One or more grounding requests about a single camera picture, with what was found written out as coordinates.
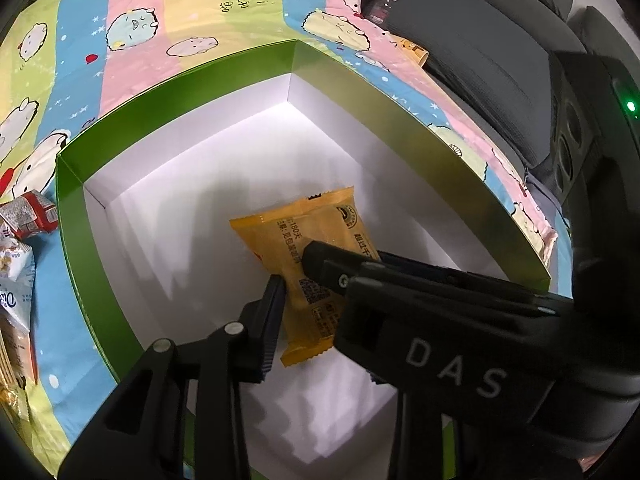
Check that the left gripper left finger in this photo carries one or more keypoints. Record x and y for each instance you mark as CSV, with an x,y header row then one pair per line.
x,y
183,402

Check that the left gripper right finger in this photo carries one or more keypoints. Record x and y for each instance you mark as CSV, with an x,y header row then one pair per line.
x,y
483,428

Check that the white blue snack packet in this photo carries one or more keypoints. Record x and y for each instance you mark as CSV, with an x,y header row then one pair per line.
x,y
17,281

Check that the yellow-orange biscuit packet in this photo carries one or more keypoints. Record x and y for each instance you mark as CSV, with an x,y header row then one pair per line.
x,y
316,244

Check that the white red-edged snack packet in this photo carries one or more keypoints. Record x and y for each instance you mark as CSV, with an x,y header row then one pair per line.
x,y
17,338

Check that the green white cardboard box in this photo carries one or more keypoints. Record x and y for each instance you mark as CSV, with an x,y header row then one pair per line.
x,y
146,194

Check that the red white snack wrapper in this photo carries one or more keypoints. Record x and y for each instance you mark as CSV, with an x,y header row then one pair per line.
x,y
30,214

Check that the grey sofa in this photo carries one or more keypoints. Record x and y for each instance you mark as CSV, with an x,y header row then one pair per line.
x,y
495,58

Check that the colourful cartoon striped bedsheet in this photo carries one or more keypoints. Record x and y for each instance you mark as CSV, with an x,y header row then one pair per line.
x,y
67,63

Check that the small dark bottle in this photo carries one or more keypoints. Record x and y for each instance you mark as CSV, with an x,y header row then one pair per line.
x,y
378,11

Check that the black camera sensor box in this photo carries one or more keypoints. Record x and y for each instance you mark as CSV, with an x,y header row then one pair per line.
x,y
597,115

